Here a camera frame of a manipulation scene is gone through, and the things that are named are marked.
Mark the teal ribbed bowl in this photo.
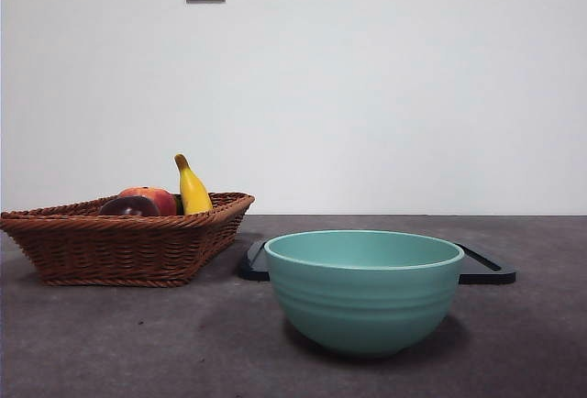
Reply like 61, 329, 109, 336
263, 229, 466, 357

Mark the dark red plum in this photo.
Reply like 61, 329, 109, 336
98, 194, 161, 217

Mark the yellow banana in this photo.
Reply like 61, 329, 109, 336
173, 153, 215, 216

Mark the red orange peach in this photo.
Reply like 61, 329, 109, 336
117, 185, 178, 216

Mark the brown wicker basket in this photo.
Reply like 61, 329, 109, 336
0, 192, 256, 288

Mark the dark rectangular tray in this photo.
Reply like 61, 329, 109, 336
238, 238, 517, 285

